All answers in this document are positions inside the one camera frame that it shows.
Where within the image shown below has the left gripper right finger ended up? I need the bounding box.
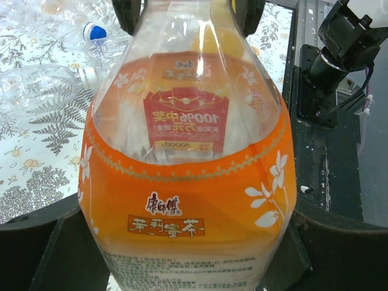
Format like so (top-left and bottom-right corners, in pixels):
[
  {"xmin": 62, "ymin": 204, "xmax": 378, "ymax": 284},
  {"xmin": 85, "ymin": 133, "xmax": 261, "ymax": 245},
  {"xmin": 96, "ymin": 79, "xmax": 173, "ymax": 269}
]
[{"xmin": 264, "ymin": 199, "xmax": 387, "ymax": 290}]

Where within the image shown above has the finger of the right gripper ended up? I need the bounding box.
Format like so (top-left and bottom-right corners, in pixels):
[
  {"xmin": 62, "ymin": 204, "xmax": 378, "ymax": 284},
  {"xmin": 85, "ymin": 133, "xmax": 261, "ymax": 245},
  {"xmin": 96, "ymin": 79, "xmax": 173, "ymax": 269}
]
[
  {"xmin": 230, "ymin": 0, "xmax": 266, "ymax": 37},
  {"xmin": 112, "ymin": 0, "xmax": 141, "ymax": 36}
]

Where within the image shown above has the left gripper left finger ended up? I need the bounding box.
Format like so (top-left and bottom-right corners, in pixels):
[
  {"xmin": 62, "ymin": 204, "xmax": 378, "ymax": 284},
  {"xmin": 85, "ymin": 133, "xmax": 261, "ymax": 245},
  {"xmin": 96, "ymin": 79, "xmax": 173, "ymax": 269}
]
[{"xmin": 1, "ymin": 194, "xmax": 110, "ymax": 291}]

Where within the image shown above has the orange label bottle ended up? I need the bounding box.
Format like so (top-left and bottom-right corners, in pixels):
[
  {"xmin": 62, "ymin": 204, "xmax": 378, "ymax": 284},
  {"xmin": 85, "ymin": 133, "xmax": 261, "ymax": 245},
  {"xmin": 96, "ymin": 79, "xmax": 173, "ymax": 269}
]
[{"xmin": 78, "ymin": 1, "xmax": 296, "ymax": 290}]

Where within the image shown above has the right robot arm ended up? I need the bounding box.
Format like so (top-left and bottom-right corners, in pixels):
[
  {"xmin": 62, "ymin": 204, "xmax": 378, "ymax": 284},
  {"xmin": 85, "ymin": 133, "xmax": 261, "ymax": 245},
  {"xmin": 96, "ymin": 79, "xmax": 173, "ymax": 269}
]
[{"xmin": 117, "ymin": 1, "xmax": 387, "ymax": 124}]

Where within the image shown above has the yellow juice bottle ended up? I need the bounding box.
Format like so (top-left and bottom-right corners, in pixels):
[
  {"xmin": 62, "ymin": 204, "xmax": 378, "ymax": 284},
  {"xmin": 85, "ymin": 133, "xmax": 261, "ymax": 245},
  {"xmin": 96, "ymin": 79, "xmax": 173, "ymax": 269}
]
[{"xmin": 190, "ymin": 1, "xmax": 246, "ymax": 59}]

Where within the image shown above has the clear bottle blue cap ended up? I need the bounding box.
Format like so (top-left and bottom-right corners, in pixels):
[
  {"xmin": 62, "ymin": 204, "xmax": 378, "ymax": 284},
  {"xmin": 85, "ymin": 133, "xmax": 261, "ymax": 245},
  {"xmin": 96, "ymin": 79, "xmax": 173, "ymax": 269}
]
[{"xmin": 1, "ymin": 1, "xmax": 126, "ymax": 42}]

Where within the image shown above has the clear bottle white cap lower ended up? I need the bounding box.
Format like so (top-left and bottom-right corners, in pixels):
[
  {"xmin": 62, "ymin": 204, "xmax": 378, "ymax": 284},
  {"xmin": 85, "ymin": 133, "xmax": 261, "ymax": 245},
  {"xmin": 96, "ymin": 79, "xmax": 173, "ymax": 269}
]
[{"xmin": 84, "ymin": 35, "xmax": 132, "ymax": 72}]

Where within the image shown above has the clear bottle white cap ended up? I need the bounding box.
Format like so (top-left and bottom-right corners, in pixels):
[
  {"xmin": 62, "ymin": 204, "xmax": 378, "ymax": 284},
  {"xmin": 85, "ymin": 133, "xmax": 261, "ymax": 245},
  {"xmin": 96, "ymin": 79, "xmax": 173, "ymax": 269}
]
[
  {"xmin": 84, "ymin": 35, "xmax": 132, "ymax": 72},
  {"xmin": 1, "ymin": 64, "xmax": 99, "ymax": 118}
]

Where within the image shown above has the clear bottle white cap right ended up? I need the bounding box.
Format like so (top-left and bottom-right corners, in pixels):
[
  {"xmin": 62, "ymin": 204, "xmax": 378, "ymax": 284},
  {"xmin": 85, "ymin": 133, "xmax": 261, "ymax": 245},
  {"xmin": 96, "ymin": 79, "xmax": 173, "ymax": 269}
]
[{"xmin": 1, "ymin": 64, "xmax": 99, "ymax": 118}]

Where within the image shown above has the floral patterned table mat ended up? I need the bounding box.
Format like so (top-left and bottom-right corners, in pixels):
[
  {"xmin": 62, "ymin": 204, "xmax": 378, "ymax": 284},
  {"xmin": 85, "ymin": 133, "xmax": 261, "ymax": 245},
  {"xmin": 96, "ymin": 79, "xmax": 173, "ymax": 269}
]
[{"xmin": 1, "ymin": 3, "xmax": 293, "ymax": 222}]

